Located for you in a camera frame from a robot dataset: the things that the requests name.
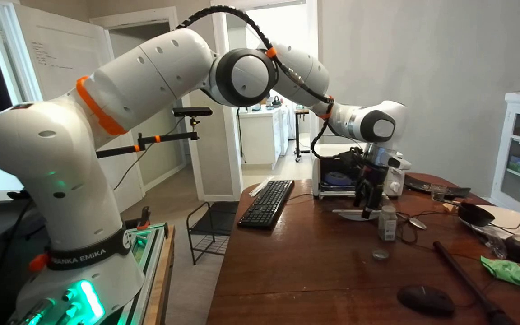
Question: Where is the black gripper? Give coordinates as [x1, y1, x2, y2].
[354, 146, 392, 220]

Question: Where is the clear glass shaker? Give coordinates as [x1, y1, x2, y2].
[377, 204, 399, 244]

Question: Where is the white toaster oven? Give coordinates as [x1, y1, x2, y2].
[310, 141, 408, 222]

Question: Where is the metal spoon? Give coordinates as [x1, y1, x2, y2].
[406, 215, 428, 231]

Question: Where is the dark round tray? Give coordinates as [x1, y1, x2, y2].
[402, 171, 473, 200]

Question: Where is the black keyboard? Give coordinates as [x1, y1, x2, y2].
[235, 179, 296, 231]

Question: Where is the black bowl-shaped object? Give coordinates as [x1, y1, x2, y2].
[457, 200, 496, 229]

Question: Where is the small white paper piece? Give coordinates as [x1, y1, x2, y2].
[249, 179, 271, 197]

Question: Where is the black computer mouse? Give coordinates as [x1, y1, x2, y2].
[395, 283, 457, 319]

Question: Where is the dark long stick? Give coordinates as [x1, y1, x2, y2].
[431, 240, 518, 325]

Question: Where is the white background counter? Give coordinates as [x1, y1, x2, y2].
[238, 105, 298, 170]

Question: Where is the black chair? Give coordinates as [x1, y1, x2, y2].
[184, 200, 240, 267]

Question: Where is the white pillar panel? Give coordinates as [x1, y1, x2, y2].
[182, 88, 245, 204]

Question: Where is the green cloth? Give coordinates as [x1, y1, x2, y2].
[478, 254, 520, 289]

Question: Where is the dark brown object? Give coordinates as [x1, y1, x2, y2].
[487, 233, 520, 267]

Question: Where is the black pole with orange clamps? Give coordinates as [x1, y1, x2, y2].
[94, 130, 202, 161]

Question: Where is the white whiteboard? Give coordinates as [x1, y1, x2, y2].
[14, 5, 148, 213]

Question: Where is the black camera on stand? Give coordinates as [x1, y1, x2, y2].
[170, 105, 215, 119]

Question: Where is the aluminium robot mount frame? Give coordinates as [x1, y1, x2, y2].
[114, 222, 177, 325]

